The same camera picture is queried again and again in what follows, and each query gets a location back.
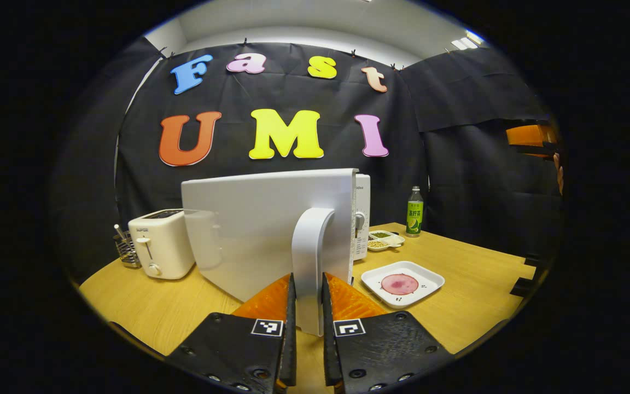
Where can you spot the white divided dish of beans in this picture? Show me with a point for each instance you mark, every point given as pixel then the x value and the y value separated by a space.
pixel 383 241

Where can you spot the white microwave oven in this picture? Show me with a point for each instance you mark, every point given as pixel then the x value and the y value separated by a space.
pixel 266 230

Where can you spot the green tea bottle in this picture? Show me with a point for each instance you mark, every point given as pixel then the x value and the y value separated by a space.
pixel 414 216

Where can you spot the small ceiling light panel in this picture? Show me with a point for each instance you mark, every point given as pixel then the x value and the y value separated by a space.
pixel 465 41

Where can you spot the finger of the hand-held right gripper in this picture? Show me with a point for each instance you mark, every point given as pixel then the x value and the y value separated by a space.
pixel 528 137

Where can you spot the black backdrop cloth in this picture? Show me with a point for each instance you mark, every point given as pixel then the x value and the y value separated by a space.
pixel 457 180

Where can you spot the white toaster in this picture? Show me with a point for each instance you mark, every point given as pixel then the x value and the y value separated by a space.
pixel 167 246

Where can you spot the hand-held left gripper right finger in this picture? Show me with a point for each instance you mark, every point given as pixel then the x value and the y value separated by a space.
pixel 327 339

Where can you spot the white utensil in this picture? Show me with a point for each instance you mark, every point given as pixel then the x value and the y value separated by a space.
pixel 120 232

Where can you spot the white square plate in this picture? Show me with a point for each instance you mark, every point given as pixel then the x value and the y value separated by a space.
pixel 430 282

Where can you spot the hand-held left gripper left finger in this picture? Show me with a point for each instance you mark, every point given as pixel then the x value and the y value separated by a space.
pixel 291 328

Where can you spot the pink meat slice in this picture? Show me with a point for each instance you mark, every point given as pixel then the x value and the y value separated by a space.
pixel 400 284

